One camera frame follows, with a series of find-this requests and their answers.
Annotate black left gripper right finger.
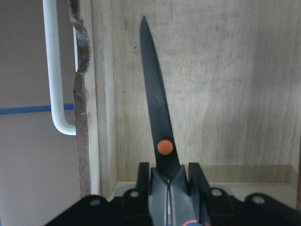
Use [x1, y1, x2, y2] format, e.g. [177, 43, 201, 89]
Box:
[189, 162, 211, 226]

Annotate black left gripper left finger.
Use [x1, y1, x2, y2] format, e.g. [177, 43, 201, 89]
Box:
[122, 162, 151, 226]

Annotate grey orange handled scissors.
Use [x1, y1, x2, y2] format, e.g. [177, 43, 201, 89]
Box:
[140, 17, 198, 226]

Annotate wooden drawer with white handle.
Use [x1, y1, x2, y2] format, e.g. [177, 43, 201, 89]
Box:
[42, 0, 301, 207]

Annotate brown paper mat blue grid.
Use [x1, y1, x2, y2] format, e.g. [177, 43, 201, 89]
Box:
[0, 0, 80, 226]

